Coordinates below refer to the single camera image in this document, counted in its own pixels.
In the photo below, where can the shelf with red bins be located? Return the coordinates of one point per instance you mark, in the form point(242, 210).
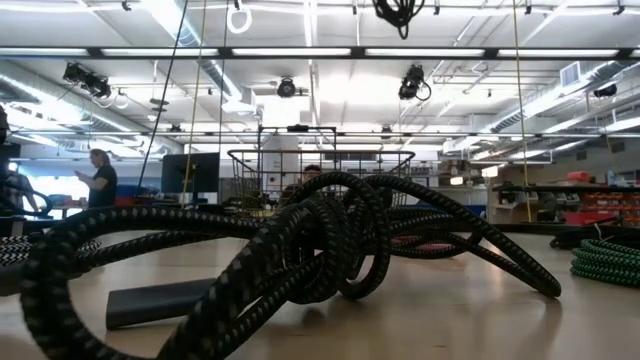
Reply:
point(600, 200)

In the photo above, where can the person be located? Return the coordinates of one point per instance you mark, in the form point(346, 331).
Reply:
point(311, 172)
point(102, 185)

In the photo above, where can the black bar with light strips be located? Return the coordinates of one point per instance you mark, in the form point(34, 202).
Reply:
point(225, 52)

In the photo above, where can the black metal stand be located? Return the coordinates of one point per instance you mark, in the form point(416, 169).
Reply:
point(297, 128)

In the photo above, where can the black aluminium table frame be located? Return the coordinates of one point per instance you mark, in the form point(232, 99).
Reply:
point(525, 228)

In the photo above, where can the black ceiling camera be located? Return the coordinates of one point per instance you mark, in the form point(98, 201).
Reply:
point(411, 82)
point(95, 86)
point(286, 88)

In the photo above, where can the black unlit monitor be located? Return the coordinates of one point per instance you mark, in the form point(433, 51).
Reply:
point(190, 172)

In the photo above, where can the silver ceiling air duct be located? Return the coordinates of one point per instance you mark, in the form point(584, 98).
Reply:
point(185, 30)

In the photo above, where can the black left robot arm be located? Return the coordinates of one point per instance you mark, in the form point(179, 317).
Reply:
point(3, 127)

